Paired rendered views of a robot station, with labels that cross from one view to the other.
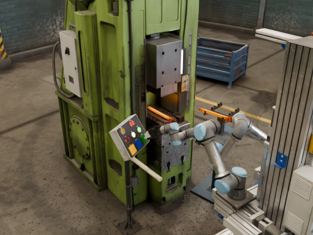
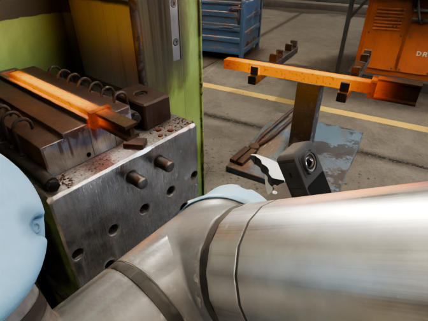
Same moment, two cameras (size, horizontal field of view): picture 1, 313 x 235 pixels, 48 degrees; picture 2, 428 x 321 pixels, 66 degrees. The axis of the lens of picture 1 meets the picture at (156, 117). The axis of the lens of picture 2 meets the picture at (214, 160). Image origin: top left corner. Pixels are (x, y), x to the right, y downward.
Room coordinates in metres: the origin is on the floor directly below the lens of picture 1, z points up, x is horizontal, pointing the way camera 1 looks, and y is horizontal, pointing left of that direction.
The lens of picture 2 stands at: (2.49, -0.23, 1.29)
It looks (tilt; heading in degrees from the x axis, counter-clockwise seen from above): 34 degrees down; 348
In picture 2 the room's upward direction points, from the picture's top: straight up
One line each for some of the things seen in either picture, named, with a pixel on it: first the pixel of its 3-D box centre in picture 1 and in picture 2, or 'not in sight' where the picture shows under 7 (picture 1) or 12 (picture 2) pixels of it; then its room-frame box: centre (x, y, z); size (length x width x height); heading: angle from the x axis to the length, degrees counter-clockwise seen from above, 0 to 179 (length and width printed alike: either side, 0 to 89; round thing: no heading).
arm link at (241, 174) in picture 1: (237, 177); not in sight; (2.19, -0.61, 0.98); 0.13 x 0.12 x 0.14; 128
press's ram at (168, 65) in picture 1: (158, 58); not in sight; (3.30, -0.02, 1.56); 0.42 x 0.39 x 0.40; 38
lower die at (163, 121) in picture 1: (155, 116); (39, 109); (3.27, 0.01, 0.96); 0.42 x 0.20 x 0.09; 38
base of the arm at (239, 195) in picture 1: (236, 189); not in sight; (2.19, -0.62, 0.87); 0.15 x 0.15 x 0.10
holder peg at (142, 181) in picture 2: not in sight; (137, 179); (3.06, -0.19, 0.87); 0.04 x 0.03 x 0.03; 38
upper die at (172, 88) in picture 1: (155, 83); not in sight; (3.27, 0.01, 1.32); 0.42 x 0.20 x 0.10; 38
